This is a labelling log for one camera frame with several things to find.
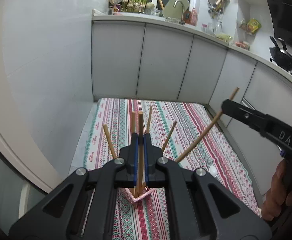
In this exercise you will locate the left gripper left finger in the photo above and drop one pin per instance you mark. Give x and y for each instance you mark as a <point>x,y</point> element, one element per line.
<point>128,175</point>

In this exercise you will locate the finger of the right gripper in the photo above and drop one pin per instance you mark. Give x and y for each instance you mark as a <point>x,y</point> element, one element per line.
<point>250,117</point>

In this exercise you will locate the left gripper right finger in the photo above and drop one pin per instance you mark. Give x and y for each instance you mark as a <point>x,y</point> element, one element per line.
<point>154,177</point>

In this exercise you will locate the pink perforated utensil holder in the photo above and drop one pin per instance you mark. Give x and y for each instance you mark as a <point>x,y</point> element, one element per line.
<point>129,194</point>

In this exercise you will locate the white plastic spoon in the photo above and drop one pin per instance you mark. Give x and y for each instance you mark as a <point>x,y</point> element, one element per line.
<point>213,171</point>

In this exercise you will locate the white kitchen cabinets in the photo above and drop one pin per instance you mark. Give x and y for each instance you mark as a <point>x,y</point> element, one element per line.
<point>138,60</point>

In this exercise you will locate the steel kitchen faucet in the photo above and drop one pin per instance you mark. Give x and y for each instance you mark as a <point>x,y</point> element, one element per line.
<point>179,8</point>

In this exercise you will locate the person's right hand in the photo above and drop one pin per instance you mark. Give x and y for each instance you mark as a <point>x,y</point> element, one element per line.
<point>277,195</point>

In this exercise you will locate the patterned striped tablecloth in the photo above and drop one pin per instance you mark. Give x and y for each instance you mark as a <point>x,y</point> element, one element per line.
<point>148,219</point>

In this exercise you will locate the black wok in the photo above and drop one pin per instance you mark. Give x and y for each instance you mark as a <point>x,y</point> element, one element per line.
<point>280,55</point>

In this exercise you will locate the yellow snack bag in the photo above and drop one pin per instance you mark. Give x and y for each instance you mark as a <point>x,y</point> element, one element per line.
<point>251,27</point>

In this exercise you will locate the glass jar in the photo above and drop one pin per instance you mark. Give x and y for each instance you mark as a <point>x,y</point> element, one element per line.
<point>217,28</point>

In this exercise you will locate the orange detergent bottle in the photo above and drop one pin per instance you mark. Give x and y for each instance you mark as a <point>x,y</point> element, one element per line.
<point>190,17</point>

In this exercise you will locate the green cutting board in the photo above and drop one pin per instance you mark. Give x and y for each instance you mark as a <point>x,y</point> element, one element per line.
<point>168,9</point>

